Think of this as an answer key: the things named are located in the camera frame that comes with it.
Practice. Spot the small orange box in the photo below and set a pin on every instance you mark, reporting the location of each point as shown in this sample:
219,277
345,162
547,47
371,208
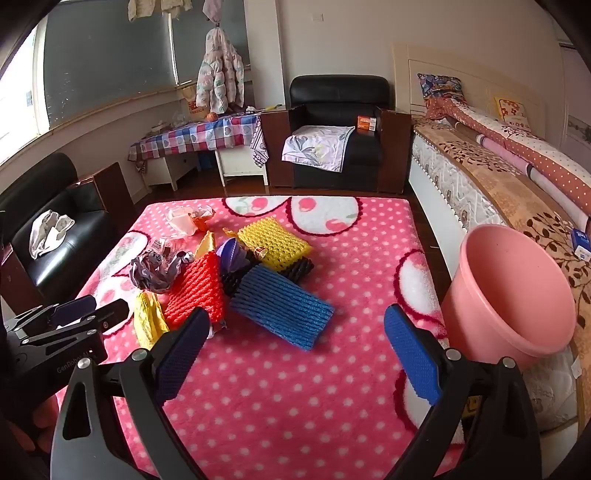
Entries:
367,123

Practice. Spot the blue tissue pack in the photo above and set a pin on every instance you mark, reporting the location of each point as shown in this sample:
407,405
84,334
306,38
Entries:
581,242

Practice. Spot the white wooden desk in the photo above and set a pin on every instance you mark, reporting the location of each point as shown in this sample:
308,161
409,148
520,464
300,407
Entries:
240,161

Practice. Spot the black leather armchair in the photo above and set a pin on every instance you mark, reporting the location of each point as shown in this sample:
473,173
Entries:
337,97
69,258

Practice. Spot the grey wrapper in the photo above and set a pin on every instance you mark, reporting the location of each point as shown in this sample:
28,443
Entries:
157,270

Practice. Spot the white puffer jacket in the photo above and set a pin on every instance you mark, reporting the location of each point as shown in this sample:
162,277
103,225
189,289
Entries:
219,74

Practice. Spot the orange plastic wrapper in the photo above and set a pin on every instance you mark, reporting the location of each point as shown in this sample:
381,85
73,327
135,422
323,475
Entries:
204,218

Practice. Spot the person's left hand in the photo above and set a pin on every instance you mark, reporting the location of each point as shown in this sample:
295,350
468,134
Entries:
37,424

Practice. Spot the cartoon print pillow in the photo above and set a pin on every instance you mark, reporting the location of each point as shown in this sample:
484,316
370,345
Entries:
438,87

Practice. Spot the checkered tablecloth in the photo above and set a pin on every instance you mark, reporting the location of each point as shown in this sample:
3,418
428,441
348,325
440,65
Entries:
194,136

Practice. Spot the hanging beige garment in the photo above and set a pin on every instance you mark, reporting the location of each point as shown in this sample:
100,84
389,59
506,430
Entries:
157,7

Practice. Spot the white wardrobe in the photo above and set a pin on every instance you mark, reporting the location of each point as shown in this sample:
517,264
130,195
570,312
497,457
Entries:
577,92

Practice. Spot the white bed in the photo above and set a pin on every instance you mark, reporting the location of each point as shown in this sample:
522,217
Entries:
443,170

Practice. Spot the pink plastic bucket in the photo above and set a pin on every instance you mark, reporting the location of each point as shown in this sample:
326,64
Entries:
508,286

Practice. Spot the small clear wrapper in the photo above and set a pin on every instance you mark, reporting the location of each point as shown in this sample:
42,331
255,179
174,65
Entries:
160,245

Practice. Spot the pink polka dot blanket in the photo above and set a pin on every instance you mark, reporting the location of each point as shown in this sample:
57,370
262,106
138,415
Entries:
300,392

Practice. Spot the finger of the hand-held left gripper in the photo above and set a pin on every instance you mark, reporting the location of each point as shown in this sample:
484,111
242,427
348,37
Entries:
74,308
113,314

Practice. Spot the black foam fruit net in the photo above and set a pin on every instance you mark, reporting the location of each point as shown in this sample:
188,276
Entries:
300,272

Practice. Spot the red foam fruit net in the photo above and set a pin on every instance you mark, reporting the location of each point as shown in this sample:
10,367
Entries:
198,290

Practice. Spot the floral print cloth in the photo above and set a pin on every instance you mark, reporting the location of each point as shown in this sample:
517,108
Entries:
318,145

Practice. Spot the yellow plastic wrapper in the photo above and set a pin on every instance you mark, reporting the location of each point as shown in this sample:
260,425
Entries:
147,318

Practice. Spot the white crumpled cloth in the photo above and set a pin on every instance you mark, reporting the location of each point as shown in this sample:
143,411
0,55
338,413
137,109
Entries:
46,230

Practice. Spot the pink dotted quilt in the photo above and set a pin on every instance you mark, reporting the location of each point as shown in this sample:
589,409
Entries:
531,147

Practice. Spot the blue foam fruit net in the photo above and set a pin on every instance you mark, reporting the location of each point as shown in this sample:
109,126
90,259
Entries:
281,304

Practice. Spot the window with grey blind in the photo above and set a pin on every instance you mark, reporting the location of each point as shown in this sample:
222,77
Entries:
106,55

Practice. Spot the clear plastic bag orange bits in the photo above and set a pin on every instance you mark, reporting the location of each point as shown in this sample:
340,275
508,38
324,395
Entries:
181,222

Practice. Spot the white printed bag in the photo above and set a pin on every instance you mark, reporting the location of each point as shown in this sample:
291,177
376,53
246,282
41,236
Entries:
189,99

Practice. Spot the yellow foam fruit net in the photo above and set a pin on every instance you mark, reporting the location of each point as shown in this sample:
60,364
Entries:
274,242

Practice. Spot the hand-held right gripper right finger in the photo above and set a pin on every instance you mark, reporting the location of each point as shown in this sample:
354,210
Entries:
413,355

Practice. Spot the brown leaf print blanket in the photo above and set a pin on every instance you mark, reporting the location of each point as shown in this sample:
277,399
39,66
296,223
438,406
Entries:
485,170

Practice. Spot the orange fruit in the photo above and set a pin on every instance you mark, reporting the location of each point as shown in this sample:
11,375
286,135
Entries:
211,117

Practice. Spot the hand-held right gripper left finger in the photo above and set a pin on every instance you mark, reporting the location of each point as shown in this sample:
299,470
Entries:
178,355

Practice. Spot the purple face mask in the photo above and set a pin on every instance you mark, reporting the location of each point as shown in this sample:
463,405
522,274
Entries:
231,256

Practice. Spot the white wall socket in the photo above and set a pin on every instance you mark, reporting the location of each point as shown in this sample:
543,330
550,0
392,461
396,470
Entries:
317,17

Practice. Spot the yellow floral pillow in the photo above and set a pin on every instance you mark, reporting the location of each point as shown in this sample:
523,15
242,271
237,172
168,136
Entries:
512,110

